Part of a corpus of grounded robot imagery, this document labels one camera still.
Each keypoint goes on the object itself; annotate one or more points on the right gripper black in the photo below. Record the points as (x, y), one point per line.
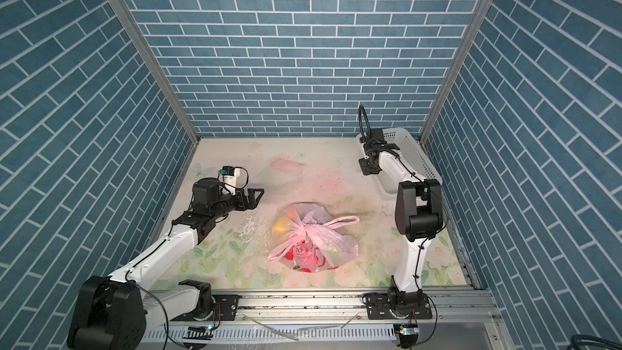
(363, 164)

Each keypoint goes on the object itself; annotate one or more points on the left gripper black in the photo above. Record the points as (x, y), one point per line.
(250, 204)

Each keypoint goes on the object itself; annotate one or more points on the white plastic mesh basket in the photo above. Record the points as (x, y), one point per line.
(411, 154)

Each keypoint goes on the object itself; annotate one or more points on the pink plastic fruit bag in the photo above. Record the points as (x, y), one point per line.
(307, 238)

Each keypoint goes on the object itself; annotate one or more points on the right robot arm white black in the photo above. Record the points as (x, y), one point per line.
(419, 218)

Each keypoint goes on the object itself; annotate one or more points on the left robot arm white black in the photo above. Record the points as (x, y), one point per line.
(91, 331)

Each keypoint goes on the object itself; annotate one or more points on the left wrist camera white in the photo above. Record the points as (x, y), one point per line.
(229, 176)

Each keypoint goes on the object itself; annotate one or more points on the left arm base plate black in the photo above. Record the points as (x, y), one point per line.
(220, 308)

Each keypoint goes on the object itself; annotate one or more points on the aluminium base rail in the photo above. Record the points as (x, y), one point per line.
(317, 306)

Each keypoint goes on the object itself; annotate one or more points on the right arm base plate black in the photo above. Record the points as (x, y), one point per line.
(383, 306)

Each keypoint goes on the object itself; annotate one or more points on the white slotted cable duct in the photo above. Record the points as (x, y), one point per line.
(256, 334)

